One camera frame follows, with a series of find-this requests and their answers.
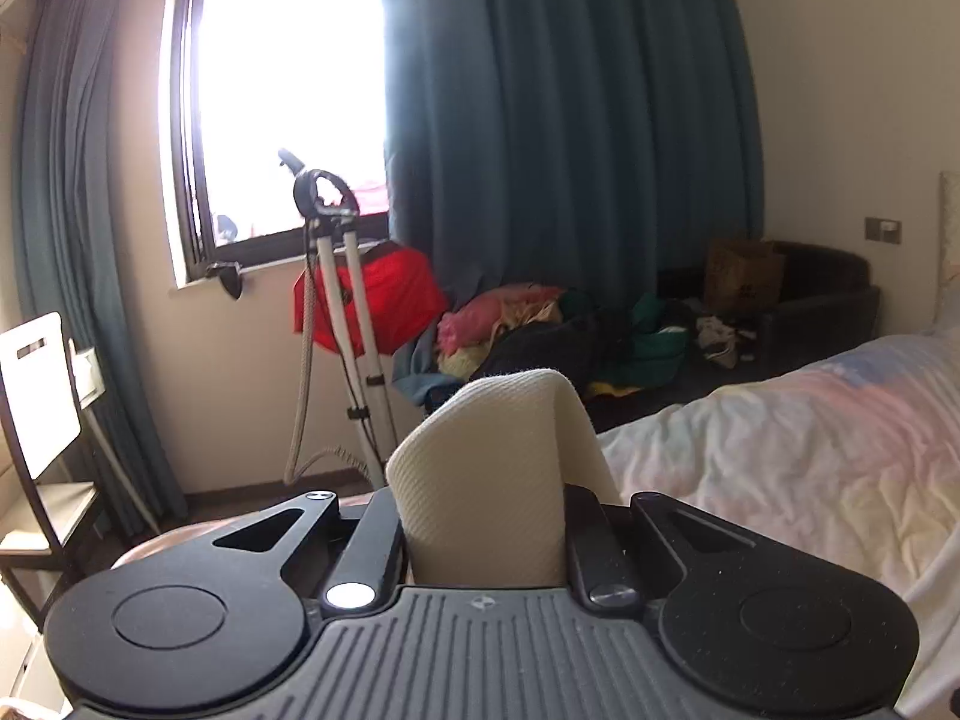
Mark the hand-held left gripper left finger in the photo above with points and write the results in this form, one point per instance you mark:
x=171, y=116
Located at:
x=379, y=540

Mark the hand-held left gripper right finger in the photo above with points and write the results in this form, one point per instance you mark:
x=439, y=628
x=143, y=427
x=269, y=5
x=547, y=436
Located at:
x=589, y=540

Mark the cream garment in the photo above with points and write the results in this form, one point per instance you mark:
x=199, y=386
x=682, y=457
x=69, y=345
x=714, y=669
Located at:
x=487, y=480

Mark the blue cloth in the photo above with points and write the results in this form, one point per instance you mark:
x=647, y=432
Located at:
x=420, y=384

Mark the black cloth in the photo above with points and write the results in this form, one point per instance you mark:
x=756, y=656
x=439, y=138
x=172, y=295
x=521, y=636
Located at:
x=540, y=349

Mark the green cloth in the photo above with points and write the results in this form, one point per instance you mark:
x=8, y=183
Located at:
x=652, y=349

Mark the bed with pastel blanket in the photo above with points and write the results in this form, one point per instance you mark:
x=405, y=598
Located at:
x=787, y=450

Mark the white patterned cloth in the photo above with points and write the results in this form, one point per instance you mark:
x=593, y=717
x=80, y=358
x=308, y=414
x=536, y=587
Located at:
x=721, y=339

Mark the red bag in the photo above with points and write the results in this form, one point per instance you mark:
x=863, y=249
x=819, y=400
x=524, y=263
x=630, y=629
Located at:
x=397, y=292

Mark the garment steamer stand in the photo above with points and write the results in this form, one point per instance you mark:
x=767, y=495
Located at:
x=352, y=277

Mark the brown paper bag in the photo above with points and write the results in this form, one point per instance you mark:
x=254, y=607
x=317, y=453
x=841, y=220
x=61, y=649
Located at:
x=742, y=274

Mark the dark sofa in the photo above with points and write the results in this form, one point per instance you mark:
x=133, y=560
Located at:
x=817, y=315

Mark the white and black chair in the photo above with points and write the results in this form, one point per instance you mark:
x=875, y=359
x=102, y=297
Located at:
x=30, y=390

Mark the wide teal curtain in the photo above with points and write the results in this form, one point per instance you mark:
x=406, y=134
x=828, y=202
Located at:
x=562, y=127

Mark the narrow teal curtain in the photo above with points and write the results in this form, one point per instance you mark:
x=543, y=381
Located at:
x=75, y=240

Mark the dark framed window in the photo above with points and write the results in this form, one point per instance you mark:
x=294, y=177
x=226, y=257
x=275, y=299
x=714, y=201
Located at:
x=285, y=90

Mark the cream quilted headboard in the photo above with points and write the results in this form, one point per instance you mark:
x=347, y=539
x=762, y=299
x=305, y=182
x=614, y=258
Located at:
x=949, y=255

